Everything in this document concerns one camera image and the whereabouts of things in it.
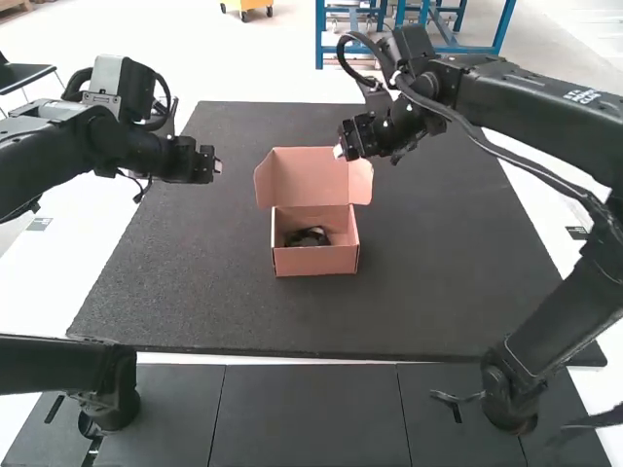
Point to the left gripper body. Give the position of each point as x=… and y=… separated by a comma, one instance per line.
x=190, y=160

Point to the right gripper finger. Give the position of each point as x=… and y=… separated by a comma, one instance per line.
x=339, y=153

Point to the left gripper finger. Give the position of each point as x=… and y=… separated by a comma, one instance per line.
x=218, y=166

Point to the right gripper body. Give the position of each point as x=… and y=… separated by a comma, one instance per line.
x=365, y=136

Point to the cardboard box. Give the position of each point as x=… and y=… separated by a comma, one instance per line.
x=316, y=190

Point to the black square fan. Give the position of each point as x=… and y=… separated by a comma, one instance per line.
x=306, y=237

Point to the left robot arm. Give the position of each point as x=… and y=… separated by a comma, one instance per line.
x=48, y=146

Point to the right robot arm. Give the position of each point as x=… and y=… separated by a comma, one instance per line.
x=535, y=102

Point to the blue workbench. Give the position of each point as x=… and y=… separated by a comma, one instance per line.
x=414, y=49

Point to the black mat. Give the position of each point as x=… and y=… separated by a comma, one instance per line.
x=194, y=267

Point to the yellow wheeled cart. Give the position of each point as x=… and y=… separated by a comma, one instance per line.
x=248, y=6

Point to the black chair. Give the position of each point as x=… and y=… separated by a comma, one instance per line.
x=24, y=73

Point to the dark base panel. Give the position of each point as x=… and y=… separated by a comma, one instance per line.
x=170, y=413
x=311, y=413
x=452, y=438

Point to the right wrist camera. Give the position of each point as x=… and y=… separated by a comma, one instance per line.
x=376, y=95

